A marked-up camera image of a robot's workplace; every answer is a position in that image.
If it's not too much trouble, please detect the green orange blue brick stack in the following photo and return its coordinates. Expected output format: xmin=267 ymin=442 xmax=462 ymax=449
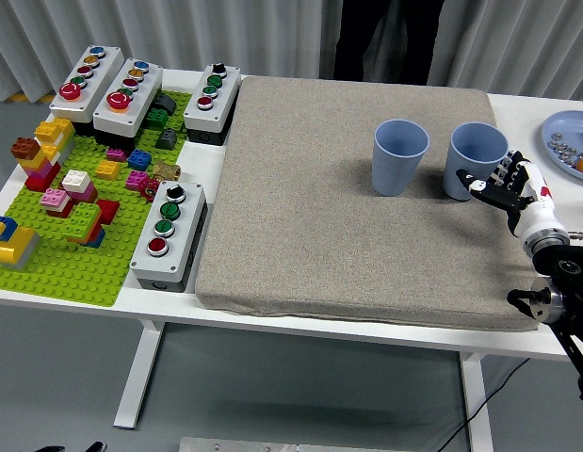
xmin=62 ymin=202 xmax=106 ymax=250

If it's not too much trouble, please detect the pink red brick stack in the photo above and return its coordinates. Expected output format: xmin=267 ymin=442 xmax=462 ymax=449
xmin=40 ymin=187 xmax=74 ymax=219

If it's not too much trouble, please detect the blue yellow grey brick stack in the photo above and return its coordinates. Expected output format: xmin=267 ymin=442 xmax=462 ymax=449
xmin=0 ymin=215 xmax=41 ymax=272

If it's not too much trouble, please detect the square magenta brick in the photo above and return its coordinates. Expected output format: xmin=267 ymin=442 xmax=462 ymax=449
xmin=125 ymin=169 xmax=150 ymax=191

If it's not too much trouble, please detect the person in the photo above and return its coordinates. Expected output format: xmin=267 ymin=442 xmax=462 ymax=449
xmin=332 ymin=0 xmax=446 ymax=86

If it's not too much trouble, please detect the black floor cable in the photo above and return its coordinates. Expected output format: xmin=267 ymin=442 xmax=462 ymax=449
xmin=436 ymin=357 xmax=531 ymax=452

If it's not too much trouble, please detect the black white robot left hand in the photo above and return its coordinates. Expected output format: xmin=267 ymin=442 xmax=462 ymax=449
xmin=34 ymin=441 xmax=106 ymax=452

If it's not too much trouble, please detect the white table leg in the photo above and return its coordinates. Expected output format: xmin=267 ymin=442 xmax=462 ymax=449
xmin=458 ymin=350 xmax=494 ymax=452
xmin=112 ymin=319 xmax=166 ymax=430

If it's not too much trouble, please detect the green studded baseplate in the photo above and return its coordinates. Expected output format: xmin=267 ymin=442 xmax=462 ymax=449
xmin=0 ymin=89 xmax=194 ymax=308

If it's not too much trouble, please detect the white pleated curtain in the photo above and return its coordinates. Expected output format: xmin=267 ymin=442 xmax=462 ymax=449
xmin=0 ymin=0 xmax=583 ymax=103

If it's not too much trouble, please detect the white pink brick stack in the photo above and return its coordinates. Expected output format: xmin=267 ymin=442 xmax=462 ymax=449
xmin=61 ymin=169 xmax=99 ymax=204

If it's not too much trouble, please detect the yellow white green brick stack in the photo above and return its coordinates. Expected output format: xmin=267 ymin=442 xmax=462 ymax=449
xmin=34 ymin=117 xmax=76 ymax=164

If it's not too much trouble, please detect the light blue plate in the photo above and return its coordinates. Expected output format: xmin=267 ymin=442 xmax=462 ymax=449
xmin=540 ymin=109 xmax=583 ymax=184

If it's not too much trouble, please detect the white four-button control box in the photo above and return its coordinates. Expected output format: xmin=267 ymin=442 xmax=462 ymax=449
xmin=182 ymin=62 xmax=242 ymax=146
xmin=129 ymin=181 xmax=209 ymax=294

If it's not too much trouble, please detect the brown yellow red brick tower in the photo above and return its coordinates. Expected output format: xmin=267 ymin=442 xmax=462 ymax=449
xmin=9 ymin=137 xmax=61 ymax=193

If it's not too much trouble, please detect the light blue ribbed cup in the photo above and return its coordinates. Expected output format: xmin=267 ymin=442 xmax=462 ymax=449
xmin=371 ymin=119 xmax=430 ymax=198
xmin=443 ymin=121 xmax=510 ymax=202

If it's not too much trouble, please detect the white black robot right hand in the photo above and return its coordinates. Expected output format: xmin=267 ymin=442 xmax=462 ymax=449
xmin=455 ymin=150 xmax=560 ymax=239

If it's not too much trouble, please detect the dark green brick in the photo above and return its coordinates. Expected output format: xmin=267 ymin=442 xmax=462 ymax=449
xmin=145 ymin=107 xmax=170 ymax=131

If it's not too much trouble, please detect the grey-brown padded mat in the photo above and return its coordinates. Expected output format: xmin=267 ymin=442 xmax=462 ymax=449
xmin=195 ymin=75 xmax=547 ymax=332

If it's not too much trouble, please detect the white five-button control box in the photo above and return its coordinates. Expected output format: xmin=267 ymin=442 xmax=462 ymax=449
xmin=48 ymin=44 xmax=126 ymax=137
xmin=91 ymin=57 xmax=164 ymax=152

